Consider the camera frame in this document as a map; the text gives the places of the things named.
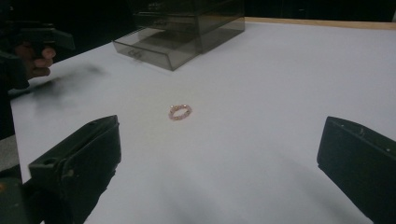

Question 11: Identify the smoky transparent drawer organizer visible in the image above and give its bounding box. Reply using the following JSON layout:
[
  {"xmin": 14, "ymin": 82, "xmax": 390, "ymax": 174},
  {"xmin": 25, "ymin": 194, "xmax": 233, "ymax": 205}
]
[{"xmin": 130, "ymin": 0, "xmax": 247, "ymax": 54}]

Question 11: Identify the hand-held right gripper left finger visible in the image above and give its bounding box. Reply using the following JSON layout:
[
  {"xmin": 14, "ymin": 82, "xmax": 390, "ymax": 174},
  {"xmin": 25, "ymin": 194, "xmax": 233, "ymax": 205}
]
[{"xmin": 28, "ymin": 114, "xmax": 122, "ymax": 224}]

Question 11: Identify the pink beaded bracelet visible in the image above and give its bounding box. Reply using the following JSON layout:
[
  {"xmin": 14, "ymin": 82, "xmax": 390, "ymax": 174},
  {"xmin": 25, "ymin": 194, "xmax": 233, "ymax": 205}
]
[{"xmin": 168, "ymin": 104, "xmax": 193, "ymax": 121}]

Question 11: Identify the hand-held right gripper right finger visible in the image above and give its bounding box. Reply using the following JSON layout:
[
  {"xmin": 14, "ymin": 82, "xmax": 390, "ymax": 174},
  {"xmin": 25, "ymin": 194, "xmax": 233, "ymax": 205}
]
[{"xmin": 317, "ymin": 116, "xmax": 396, "ymax": 224}]

